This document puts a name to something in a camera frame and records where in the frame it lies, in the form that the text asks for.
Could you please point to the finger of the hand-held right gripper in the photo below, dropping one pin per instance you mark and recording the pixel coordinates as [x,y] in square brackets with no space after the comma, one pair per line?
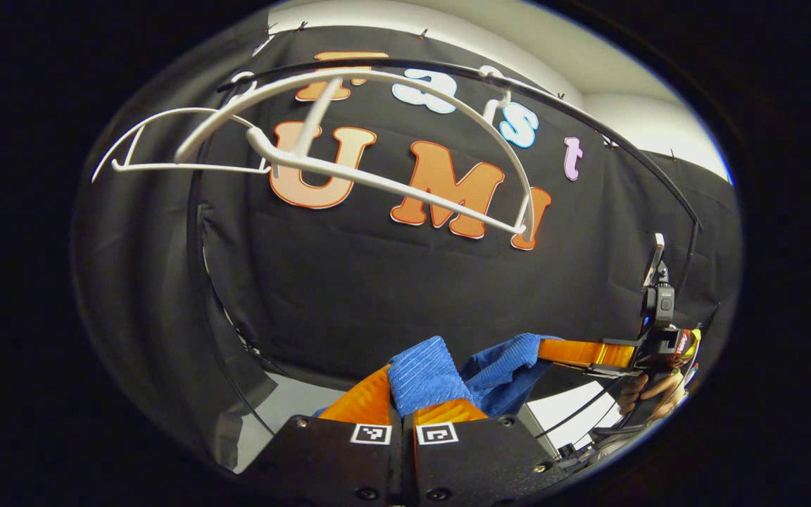
[581,352]

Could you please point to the white plastic hanger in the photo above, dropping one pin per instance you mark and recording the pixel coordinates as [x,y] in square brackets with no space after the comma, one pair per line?
[377,184]
[187,167]

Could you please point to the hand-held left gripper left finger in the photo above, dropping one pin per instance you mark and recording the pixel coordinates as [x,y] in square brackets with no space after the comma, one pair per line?
[328,465]

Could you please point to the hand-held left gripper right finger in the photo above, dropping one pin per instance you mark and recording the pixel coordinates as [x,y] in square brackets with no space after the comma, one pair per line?
[476,465]

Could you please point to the black metal clothes rack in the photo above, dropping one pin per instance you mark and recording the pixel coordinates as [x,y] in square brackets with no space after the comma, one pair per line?
[441,67]

